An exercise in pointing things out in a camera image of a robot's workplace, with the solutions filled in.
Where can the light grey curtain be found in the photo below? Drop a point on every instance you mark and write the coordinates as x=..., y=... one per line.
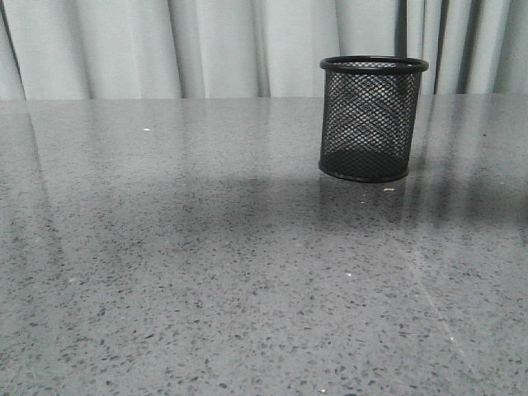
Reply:
x=209, y=49

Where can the black mesh pen bucket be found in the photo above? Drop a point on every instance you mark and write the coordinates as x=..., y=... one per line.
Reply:
x=369, y=112

